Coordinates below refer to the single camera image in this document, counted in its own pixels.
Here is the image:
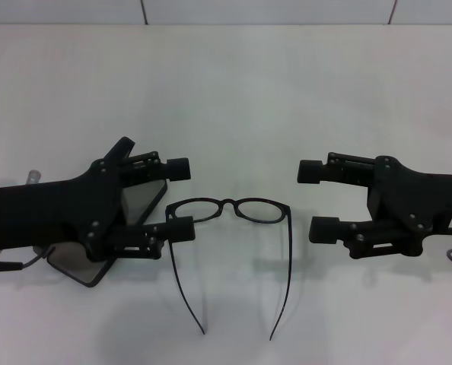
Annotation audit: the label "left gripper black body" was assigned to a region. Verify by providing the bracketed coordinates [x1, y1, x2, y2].
[0, 157, 129, 264]

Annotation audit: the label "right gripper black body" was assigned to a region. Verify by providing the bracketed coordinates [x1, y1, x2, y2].
[365, 154, 452, 234]

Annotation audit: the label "black glasses case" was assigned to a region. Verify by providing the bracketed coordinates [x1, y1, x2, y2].
[46, 135, 170, 289]

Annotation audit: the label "black glasses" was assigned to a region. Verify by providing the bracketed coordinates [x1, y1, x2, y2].
[164, 196, 293, 331]

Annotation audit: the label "left arm grey cable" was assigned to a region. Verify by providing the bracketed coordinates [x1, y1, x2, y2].
[0, 170, 56, 274]

